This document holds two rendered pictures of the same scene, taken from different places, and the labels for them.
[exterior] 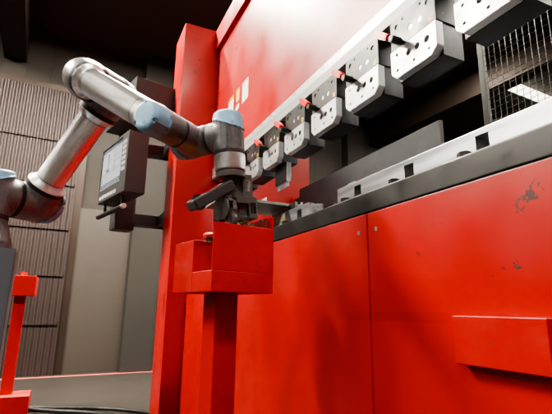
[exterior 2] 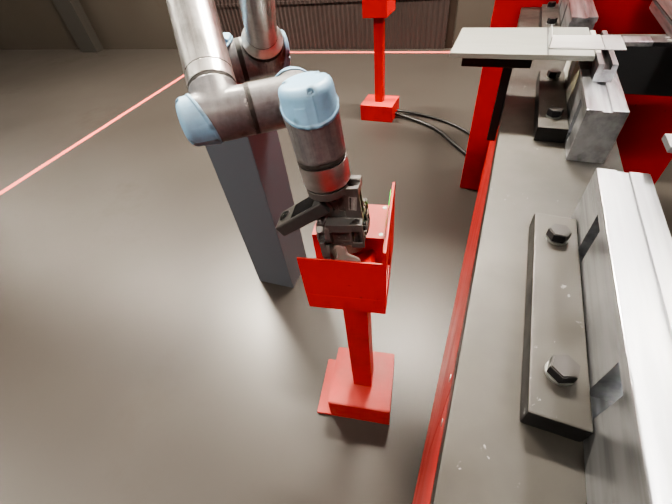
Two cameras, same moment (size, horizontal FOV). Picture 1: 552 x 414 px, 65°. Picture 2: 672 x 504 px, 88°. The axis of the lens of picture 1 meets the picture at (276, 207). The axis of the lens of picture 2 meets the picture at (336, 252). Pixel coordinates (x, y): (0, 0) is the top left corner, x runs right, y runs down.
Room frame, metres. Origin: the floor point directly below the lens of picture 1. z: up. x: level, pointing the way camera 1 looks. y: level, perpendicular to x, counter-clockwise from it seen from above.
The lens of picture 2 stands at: (0.72, -0.26, 1.26)
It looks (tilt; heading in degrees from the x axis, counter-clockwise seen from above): 46 degrees down; 53
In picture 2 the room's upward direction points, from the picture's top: 8 degrees counter-clockwise
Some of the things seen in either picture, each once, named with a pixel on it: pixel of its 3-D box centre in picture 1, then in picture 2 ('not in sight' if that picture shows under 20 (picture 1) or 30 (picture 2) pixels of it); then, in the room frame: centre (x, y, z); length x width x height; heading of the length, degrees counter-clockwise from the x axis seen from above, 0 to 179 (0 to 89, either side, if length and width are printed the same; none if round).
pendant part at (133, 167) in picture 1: (122, 171); not in sight; (2.48, 0.93, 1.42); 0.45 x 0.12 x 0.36; 39
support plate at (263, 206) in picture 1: (246, 205); (519, 42); (1.56, 0.11, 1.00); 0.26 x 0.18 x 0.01; 115
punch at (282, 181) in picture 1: (282, 177); not in sight; (1.62, -0.03, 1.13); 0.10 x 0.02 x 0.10; 25
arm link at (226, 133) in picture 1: (227, 134); (313, 120); (0.99, 0.12, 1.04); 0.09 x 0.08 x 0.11; 63
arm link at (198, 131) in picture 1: (190, 140); (288, 101); (1.02, 0.22, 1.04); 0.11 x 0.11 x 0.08; 63
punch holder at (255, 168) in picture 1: (260, 162); not in sight; (1.82, 0.07, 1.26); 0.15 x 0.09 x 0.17; 25
